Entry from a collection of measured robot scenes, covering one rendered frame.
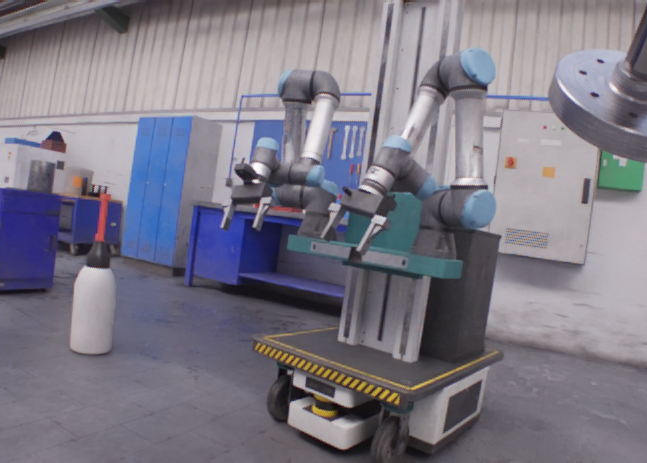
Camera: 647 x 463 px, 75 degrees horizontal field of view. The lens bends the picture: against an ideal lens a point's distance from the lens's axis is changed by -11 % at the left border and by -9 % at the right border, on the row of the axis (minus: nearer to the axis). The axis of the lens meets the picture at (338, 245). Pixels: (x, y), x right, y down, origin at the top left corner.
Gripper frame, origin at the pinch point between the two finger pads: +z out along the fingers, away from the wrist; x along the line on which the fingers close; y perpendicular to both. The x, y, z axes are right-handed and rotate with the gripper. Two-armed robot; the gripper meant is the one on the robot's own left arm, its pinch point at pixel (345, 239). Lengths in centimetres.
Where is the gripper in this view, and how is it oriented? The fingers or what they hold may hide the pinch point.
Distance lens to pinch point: 121.0
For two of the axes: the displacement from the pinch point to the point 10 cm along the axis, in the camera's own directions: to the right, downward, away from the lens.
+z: -4.9, 8.6, -1.7
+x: 6.8, 2.5, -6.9
